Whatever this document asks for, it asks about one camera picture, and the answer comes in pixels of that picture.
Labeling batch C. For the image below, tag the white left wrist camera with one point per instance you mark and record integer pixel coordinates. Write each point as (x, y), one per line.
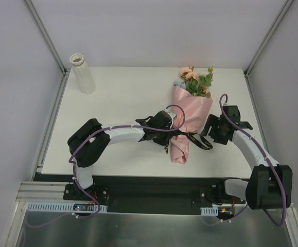
(172, 115)

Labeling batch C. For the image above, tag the pink flower bouquet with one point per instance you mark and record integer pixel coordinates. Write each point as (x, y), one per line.
(193, 102)

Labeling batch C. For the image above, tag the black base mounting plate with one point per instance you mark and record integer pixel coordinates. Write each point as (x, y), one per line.
(154, 195)

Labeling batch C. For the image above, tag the white slotted cable duct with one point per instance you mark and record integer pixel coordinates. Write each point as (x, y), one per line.
(66, 207)

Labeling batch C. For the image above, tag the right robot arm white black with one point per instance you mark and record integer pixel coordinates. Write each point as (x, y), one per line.
(270, 183)

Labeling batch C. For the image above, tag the black ribbon gold lettering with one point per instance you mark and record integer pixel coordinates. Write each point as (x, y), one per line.
(195, 138)

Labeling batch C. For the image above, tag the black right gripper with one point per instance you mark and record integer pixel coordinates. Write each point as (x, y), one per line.
(213, 128)

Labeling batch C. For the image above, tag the white ribbed vase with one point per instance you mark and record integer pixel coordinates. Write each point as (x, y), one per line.
(83, 74)

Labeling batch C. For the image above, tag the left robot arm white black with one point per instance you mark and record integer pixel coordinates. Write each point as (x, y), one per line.
(89, 142)

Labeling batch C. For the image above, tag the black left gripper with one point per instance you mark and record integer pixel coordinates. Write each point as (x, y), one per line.
(168, 137)

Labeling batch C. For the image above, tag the small white cable duct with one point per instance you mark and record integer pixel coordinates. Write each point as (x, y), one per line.
(209, 211)

